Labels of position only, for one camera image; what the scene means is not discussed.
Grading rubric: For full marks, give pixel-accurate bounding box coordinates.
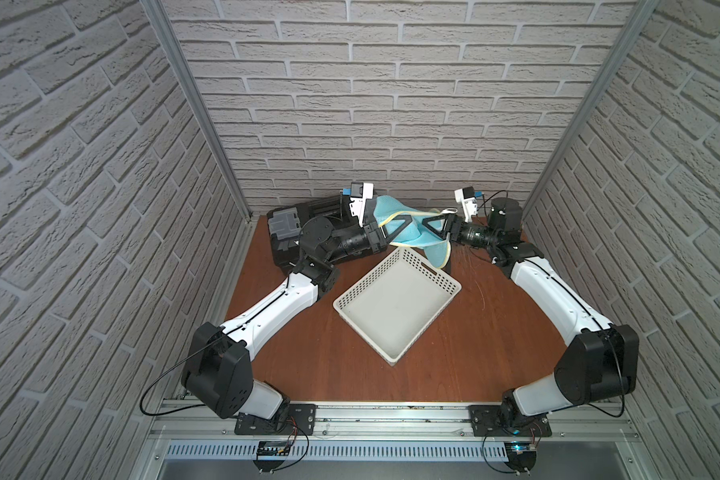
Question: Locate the black plastic toolbox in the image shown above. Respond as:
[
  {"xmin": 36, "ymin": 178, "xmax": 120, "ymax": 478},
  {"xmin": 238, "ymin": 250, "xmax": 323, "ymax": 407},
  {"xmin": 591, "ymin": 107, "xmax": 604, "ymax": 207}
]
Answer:
[{"xmin": 266, "ymin": 194, "xmax": 357, "ymax": 273}]

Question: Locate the white perforated plastic basket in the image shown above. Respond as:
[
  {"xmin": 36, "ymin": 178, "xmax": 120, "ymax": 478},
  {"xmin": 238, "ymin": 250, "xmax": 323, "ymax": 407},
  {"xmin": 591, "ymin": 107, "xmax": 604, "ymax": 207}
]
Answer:
[{"xmin": 333, "ymin": 248, "xmax": 462, "ymax": 366}]

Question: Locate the left controller circuit board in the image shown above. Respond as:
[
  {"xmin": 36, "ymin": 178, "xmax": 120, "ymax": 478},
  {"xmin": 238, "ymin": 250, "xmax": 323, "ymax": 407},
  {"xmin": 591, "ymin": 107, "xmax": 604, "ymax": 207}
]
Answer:
[{"xmin": 253, "ymin": 441, "xmax": 292, "ymax": 473}]

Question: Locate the aluminium corner post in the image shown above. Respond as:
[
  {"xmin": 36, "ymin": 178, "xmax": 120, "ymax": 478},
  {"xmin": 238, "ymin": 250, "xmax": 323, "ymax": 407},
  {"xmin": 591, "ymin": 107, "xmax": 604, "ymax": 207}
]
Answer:
[
  {"xmin": 522, "ymin": 0, "xmax": 659, "ymax": 221},
  {"xmin": 142, "ymin": 0, "xmax": 252, "ymax": 222}
]

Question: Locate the left aluminium corner post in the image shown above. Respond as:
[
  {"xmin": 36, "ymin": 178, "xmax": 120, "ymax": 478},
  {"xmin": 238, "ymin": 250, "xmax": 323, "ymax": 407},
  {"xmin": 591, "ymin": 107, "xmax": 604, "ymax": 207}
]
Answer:
[{"xmin": 142, "ymin": 0, "xmax": 252, "ymax": 222}]

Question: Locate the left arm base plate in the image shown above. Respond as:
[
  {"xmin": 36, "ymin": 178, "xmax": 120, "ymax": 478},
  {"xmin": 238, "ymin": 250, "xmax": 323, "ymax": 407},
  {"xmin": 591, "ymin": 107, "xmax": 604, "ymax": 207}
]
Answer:
[{"xmin": 234, "ymin": 402, "xmax": 317, "ymax": 436}]

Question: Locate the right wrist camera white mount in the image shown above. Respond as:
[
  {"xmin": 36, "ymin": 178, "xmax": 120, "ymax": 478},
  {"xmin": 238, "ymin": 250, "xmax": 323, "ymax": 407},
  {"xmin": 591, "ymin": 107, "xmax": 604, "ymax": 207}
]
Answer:
[{"xmin": 454, "ymin": 186, "xmax": 481, "ymax": 223}]

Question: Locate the controller circuit board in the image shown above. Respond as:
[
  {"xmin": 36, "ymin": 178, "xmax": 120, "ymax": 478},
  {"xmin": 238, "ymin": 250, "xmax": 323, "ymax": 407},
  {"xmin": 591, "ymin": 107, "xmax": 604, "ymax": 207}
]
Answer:
[
  {"xmin": 504, "ymin": 443, "xmax": 537, "ymax": 475},
  {"xmin": 253, "ymin": 441, "xmax": 292, "ymax": 473}
]

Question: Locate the right aluminium corner post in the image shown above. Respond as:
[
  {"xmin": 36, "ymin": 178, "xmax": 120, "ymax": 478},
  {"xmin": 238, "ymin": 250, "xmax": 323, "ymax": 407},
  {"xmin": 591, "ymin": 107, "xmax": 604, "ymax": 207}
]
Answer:
[{"xmin": 522, "ymin": 0, "xmax": 659, "ymax": 221}]

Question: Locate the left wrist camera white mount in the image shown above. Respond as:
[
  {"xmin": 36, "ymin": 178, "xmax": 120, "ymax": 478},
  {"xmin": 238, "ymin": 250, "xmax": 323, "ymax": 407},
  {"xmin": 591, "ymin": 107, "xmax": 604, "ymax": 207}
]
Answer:
[{"xmin": 342, "ymin": 182, "xmax": 374, "ymax": 227}]

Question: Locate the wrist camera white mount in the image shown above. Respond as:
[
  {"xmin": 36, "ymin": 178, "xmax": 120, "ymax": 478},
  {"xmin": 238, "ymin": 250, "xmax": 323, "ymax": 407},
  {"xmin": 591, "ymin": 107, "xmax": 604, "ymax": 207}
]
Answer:
[
  {"xmin": 342, "ymin": 182, "xmax": 374, "ymax": 227},
  {"xmin": 454, "ymin": 186, "xmax": 481, "ymax": 223}
]

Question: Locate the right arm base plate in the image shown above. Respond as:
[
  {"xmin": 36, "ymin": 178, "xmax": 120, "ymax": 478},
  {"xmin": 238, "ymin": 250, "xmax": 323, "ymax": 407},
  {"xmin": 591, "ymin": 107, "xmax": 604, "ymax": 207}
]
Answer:
[{"xmin": 467, "ymin": 404, "xmax": 552, "ymax": 438}]

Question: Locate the right controller circuit board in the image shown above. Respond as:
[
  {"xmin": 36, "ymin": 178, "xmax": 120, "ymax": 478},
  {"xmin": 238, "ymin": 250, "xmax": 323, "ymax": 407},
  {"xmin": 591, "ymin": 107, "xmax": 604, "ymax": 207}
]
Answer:
[{"xmin": 504, "ymin": 443, "xmax": 537, "ymax": 475}]

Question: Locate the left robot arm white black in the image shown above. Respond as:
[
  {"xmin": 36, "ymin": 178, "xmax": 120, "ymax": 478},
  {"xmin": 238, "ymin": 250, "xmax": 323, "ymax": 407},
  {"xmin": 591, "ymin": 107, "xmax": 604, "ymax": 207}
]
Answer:
[{"xmin": 181, "ymin": 214, "xmax": 413, "ymax": 426}]

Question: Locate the teal mesh laundry bag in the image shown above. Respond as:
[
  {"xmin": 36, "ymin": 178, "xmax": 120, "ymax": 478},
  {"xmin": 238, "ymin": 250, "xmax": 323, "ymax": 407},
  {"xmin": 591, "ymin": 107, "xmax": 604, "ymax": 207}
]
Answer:
[{"xmin": 373, "ymin": 195, "xmax": 451, "ymax": 268}]

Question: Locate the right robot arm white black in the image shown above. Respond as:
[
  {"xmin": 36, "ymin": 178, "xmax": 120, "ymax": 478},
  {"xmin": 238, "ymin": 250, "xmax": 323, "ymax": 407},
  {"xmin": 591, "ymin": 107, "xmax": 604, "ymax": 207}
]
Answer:
[{"xmin": 423, "ymin": 198, "xmax": 639, "ymax": 429}]

